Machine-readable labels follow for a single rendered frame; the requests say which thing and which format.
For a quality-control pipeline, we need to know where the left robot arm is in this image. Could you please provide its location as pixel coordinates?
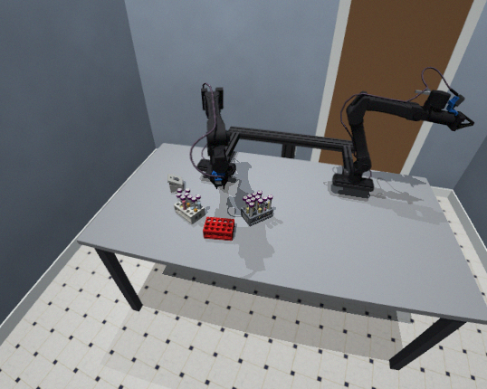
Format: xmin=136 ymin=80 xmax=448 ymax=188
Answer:
xmin=334 ymin=90 xmax=451 ymax=188

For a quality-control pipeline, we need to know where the red rack with round wells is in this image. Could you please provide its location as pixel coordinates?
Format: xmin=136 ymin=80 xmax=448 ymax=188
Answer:
xmin=203 ymin=217 xmax=234 ymax=241

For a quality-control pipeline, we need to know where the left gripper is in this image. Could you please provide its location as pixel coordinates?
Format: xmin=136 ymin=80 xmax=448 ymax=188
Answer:
xmin=437 ymin=96 xmax=474 ymax=131

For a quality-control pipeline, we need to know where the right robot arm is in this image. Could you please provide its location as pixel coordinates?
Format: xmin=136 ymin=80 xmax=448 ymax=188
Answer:
xmin=197 ymin=87 xmax=235 ymax=173

